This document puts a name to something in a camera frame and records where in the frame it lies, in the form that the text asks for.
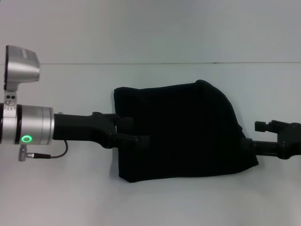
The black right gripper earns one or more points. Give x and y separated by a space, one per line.
291 140

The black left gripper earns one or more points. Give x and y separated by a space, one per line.
82 128

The black shirt with FREE print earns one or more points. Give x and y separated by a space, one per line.
183 129

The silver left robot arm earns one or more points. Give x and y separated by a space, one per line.
30 124

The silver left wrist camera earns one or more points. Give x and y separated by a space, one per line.
21 66

